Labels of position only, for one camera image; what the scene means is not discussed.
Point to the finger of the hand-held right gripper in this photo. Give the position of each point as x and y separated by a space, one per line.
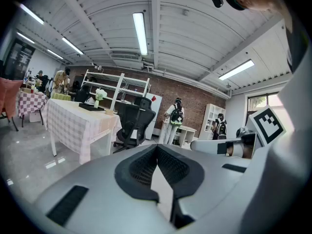
207 146

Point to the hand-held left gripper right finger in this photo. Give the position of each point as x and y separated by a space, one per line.
214 179

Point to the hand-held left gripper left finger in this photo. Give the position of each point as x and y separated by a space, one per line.
97 191

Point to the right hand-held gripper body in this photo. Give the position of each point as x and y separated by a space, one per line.
267 124

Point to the window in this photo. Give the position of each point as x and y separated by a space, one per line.
260 102

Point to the white low desk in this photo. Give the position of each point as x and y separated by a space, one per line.
187 131

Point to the white cubby shelf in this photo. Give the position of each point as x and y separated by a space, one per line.
209 116

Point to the white cabinet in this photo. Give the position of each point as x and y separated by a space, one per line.
156 121

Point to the long ceiling light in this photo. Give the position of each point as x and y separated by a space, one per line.
25 37
140 33
236 69
31 13
55 54
72 45

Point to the beige checked cloth covered table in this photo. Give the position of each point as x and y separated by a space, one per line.
70 123

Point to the black mesh office chair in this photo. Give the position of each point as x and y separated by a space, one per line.
132 123
143 102

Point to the person's black clothing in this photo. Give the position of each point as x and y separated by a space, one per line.
297 47

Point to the black rectangular tray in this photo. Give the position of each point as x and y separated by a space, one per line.
91 107

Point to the pale green ribbed vase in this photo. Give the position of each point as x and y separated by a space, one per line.
96 104

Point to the white flower bouquet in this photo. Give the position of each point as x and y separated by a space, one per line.
101 94

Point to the green cloth round table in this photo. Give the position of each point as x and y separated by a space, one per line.
61 96

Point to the white metal shelf rack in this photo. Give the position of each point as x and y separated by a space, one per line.
117 86

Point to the pink checked cloth table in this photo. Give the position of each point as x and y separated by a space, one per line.
30 103

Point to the white ceiling air conditioner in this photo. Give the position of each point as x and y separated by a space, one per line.
126 60

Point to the orange covered chair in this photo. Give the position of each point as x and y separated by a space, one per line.
9 94

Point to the black glass cabinet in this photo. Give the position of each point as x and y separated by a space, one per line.
19 60

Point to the white security camera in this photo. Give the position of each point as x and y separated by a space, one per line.
98 67

